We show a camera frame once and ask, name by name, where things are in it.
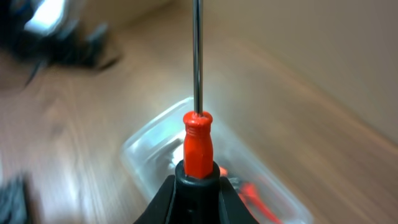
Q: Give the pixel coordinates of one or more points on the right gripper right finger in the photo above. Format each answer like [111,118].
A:
[231,207]

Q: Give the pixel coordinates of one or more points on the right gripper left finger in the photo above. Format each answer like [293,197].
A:
[158,208]

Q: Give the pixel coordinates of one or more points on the red black handled screwdriver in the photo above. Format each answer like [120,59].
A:
[197,177]

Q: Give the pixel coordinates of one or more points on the clear plastic container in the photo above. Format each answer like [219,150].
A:
[155,150]

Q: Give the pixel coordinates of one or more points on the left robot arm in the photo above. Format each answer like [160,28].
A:
[36,34]

